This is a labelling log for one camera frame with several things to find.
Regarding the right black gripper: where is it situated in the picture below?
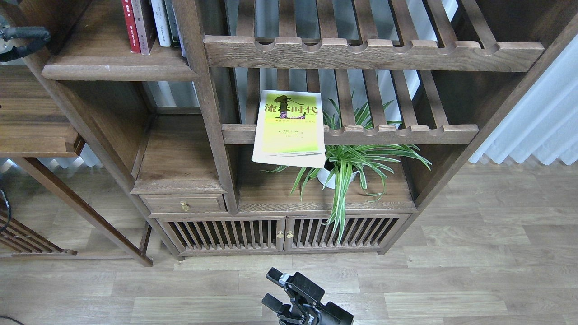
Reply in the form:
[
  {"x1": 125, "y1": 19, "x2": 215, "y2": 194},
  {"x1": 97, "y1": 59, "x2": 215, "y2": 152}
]
[{"x1": 262, "y1": 268, "x2": 354, "y2": 325}]

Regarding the red cover book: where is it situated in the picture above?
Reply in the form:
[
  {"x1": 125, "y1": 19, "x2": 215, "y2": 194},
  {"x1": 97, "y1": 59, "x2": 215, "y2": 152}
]
[{"x1": 121, "y1": 0, "x2": 141, "y2": 54}]

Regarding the dark maroon cover book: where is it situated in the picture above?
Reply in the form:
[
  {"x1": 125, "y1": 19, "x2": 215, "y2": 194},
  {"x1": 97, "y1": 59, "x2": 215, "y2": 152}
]
[{"x1": 131, "y1": 0, "x2": 156, "y2": 56}]

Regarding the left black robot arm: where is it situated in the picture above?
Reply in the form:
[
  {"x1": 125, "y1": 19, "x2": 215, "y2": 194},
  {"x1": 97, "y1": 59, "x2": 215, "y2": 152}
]
[{"x1": 0, "y1": 26, "x2": 51, "y2": 62}]

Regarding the green spider plant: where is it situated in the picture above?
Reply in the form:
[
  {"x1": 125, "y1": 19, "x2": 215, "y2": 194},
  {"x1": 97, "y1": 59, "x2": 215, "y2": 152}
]
[{"x1": 263, "y1": 93, "x2": 433, "y2": 244}]

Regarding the yellow green cover book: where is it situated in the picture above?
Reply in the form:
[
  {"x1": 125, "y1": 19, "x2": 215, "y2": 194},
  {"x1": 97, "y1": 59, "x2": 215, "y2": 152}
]
[{"x1": 252, "y1": 90, "x2": 326, "y2": 168}]

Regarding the dark wooden bookshelf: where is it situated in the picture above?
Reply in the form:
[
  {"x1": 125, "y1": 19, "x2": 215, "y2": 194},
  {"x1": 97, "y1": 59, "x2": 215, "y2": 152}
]
[{"x1": 1, "y1": 0, "x2": 577, "y2": 259}]

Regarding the pale purple upright book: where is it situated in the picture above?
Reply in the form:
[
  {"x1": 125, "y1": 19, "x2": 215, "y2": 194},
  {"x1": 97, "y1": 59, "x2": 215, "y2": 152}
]
[{"x1": 172, "y1": 0, "x2": 186, "y2": 58}]

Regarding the dark upright book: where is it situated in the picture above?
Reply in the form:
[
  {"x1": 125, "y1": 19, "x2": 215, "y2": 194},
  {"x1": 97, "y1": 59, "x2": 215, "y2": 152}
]
[{"x1": 164, "y1": 0, "x2": 181, "y2": 47}]

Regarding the white curtain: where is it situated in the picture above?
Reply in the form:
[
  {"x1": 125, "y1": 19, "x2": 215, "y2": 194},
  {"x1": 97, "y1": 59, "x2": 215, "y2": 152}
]
[{"x1": 469, "y1": 37, "x2": 578, "y2": 165}]

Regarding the white upright book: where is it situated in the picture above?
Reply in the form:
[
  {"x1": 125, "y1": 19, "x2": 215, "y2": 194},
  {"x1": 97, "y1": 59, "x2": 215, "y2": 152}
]
[{"x1": 151, "y1": 0, "x2": 172, "y2": 47}]

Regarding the black cable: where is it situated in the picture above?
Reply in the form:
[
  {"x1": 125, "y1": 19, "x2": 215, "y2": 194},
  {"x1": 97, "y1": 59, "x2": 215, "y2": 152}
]
[{"x1": 0, "y1": 189, "x2": 11, "y2": 233}]

